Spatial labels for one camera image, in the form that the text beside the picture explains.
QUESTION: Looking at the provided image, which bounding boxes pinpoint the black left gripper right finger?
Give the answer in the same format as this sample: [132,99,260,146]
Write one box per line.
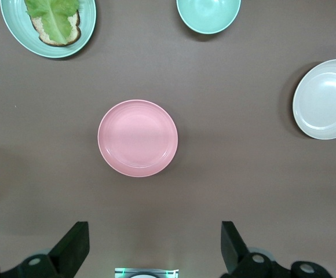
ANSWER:
[220,221,334,278]

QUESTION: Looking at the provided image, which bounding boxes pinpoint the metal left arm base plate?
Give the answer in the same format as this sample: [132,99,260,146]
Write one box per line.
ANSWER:
[115,268,180,278]

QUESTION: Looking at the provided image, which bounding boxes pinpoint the green plate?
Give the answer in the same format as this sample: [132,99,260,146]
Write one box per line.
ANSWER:
[0,0,97,58]

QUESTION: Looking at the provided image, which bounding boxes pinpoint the toasted bread slice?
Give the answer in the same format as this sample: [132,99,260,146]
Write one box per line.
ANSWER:
[30,10,82,47]

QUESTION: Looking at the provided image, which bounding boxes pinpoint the beige plate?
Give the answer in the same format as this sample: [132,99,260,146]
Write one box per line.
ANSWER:
[292,58,336,140]

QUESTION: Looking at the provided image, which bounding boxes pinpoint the pink plate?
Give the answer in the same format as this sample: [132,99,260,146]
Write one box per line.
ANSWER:
[97,99,178,178]

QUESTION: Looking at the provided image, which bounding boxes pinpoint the green bowl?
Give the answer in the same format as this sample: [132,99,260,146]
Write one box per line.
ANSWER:
[176,0,242,35]

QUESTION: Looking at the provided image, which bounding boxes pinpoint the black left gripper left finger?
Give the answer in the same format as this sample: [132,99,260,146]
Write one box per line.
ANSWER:
[0,221,90,278]

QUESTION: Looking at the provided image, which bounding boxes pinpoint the green lettuce leaf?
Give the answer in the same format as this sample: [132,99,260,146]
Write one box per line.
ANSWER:
[25,0,81,44]

